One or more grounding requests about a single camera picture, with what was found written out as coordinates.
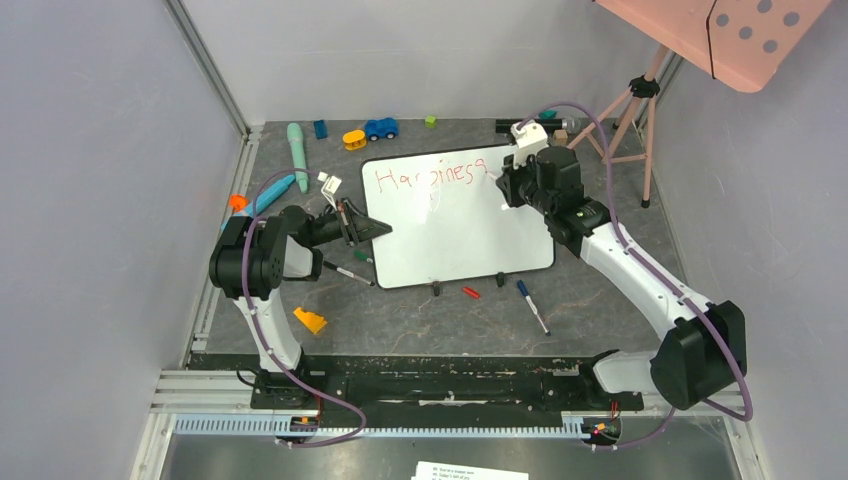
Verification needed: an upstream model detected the tan wooden cube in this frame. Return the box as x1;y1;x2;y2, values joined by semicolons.
552;129;569;146

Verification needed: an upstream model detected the pink perforated board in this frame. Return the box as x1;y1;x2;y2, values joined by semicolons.
598;0;832;93

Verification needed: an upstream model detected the teal block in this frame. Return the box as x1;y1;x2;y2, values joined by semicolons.
538;109;558;120

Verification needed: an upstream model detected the pink tripod stand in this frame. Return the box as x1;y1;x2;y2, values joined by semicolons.
600;45;669;209

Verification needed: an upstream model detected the white whiteboard black frame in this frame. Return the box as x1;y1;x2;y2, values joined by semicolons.
360;145;555;289

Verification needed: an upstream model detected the purple cable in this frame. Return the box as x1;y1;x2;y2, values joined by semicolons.
517;101;755;452
239;167;369;450

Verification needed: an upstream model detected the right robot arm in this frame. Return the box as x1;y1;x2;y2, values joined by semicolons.
495;146;753;421

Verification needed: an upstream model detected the white printed paper sheet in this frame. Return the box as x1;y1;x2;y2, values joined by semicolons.
411;461;529;480

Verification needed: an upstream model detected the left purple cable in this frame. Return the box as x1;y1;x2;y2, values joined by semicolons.
239;167;369;450

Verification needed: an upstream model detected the blue toy car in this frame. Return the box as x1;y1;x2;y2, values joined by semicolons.
364;117;399;142

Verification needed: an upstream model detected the red marker cap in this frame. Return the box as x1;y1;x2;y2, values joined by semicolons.
462;287;481;299

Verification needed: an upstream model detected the blue toy crayon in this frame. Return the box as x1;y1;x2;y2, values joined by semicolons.
231;173;296;217

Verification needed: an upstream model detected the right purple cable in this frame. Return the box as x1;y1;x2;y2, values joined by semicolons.
517;101;755;452

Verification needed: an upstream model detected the dark blue block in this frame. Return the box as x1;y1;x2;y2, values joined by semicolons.
313;120;329;140

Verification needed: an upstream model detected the black whiteboard marker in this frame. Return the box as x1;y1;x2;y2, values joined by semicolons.
322;260;376;287

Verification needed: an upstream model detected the blue whiteboard marker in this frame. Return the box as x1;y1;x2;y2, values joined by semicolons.
516;280;551;336

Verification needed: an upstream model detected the yellow oval toy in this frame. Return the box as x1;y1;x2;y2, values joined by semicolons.
342;129;368;151

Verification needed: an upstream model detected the orange small toy piece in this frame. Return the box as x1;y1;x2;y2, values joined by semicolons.
228;194;249;214

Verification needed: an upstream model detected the mint toy crayon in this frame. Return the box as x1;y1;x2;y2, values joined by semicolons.
286;123;309;193

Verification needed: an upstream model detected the black toy microphone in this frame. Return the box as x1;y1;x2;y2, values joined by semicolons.
495;117;582;135

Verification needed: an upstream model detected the white cable duct strip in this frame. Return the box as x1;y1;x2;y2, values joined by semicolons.
172;413;598;440

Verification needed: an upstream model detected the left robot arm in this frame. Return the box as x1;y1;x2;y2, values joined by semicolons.
209;198;393;408

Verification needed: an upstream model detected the yellow stair block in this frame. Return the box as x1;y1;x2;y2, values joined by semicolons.
293;307;327;335

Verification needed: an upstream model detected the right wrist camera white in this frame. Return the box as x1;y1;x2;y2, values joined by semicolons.
510;120;548;170

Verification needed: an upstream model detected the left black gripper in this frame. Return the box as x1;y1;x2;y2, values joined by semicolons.
307;197;392;247

